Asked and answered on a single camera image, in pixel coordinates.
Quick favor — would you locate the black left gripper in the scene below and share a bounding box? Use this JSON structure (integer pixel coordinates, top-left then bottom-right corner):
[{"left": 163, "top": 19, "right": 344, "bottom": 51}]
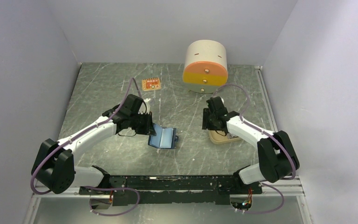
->
[{"left": 130, "top": 111, "right": 156, "bottom": 136}]

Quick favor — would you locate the blue card holder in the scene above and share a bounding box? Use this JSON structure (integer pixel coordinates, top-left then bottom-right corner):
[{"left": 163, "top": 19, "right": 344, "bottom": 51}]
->
[{"left": 148, "top": 124, "right": 179, "bottom": 149}]

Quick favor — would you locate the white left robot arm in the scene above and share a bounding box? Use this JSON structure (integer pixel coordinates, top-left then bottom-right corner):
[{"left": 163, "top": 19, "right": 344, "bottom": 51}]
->
[{"left": 31, "top": 94, "right": 156, "bottom": 195}]

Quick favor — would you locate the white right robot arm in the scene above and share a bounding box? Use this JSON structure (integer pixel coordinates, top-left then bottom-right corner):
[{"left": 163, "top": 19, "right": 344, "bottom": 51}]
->
[{"left": 202, "top": 97, "right": 300, "bottom": 193}]

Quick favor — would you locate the beige card tray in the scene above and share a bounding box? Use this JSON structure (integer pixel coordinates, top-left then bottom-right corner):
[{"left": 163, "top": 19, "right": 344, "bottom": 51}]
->
[{"left": 208, "top": 130, "right": 242, "bottom": 145}]

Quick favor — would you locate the orange patterned card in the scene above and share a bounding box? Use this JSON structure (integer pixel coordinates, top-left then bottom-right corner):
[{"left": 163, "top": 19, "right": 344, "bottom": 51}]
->
[{"left": 141, "top": 77, "right": 161, "bottom": 91}]

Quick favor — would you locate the round pastel drawer cabinet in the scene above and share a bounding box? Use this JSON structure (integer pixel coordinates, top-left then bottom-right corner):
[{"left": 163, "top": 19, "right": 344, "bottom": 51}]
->
[{"left": 182, "top": 40, "right": 228, "bottom": 94}]

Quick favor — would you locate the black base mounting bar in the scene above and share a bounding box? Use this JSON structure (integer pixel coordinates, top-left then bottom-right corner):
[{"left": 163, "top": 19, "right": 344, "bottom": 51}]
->
[{"left": 78, "top": 175, "right": 262, "bottom": 206}]

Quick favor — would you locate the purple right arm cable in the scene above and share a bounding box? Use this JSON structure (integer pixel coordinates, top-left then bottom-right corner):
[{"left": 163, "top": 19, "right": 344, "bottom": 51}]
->
[{"left": 211, "top": 84, "right": 297, "bottom": 215}]

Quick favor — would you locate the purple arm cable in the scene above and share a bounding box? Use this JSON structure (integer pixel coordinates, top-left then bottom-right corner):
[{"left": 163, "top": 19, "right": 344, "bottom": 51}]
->
[
  {"left": 29, "top": 77, "right": 141, "bottom": 217},
  {"left": 211, "top": 84, "right": 297, "bottom": 215}
]

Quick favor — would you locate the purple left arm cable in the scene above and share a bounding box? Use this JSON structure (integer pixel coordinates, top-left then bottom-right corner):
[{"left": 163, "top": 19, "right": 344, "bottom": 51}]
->
[{"left": 29, "top": 77, "right": 141, "bottom": 217}]

